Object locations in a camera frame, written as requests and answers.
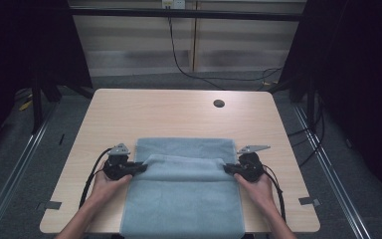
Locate grey tape strip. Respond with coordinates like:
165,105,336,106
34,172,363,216
44,200,63,211
297,196,321,207

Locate white wall power outlet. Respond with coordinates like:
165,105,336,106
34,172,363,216
161,0,187,10

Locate right hand-held gripper black cable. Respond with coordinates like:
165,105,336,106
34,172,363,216
262,163,287,222

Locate black metal stand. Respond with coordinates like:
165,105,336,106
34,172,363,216
29,74,64,135

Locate person's right hand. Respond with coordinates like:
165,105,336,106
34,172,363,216
233,172,277,210

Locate hand-held gripper black cable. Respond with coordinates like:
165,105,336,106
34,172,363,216
262,163,287,222
78,146,114,209

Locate thin black looped floor cable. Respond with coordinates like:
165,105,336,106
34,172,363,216
192,67,284,92

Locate left hand-held gripper black cable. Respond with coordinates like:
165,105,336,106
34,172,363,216
78,146,114,209

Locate metal floor rail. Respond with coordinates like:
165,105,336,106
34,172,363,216
292,104,373,239
0,99,60,239

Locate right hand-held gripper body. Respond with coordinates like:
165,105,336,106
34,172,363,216
237,144,272,183

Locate dark curtain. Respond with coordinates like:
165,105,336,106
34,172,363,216
278,0,382,208
0,0,94,163

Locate black horizontal metal bar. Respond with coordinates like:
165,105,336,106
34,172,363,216
69,7,307,23

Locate yellow item on floor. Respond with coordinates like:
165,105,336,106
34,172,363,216
18,99,34,113

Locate black floor cables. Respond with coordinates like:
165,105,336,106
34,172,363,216
286,94,326,167

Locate grey-blue towel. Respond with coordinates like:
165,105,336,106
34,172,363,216
118,136,246,239

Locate person's left hand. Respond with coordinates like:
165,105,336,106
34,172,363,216
91,161,133,208

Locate black cable hanging from outlet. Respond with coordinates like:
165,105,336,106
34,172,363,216
167,7,227,91

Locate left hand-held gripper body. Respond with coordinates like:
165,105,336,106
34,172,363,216
102,142,135,181

